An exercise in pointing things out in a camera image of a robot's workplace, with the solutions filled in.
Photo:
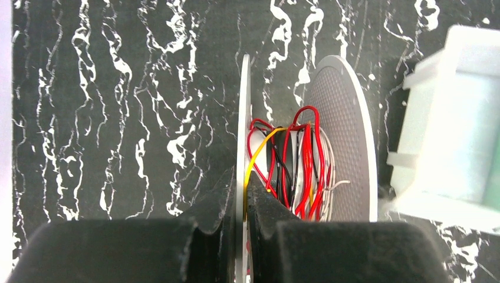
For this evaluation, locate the white filament spool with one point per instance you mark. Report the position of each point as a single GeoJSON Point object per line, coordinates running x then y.
{"type": "Point", "coordinates": [321, 168]}

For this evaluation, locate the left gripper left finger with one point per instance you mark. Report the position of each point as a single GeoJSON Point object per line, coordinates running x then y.
{"type": "Point", "coordinates": [196, 246]}

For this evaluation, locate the white plastic bin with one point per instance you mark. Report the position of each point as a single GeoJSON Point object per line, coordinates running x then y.
{"type": "Point", "coordinates": [447, 156]}

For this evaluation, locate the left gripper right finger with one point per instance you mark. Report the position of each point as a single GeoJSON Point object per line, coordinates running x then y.
{"type": "Point", "coordinates": [285, 248]}

